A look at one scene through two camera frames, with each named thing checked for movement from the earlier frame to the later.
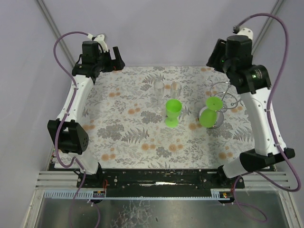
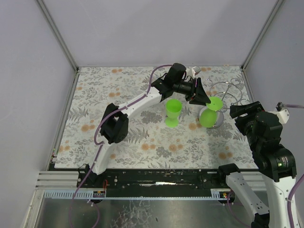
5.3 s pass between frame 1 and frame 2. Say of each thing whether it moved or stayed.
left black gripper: moved
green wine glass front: stayed
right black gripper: moved
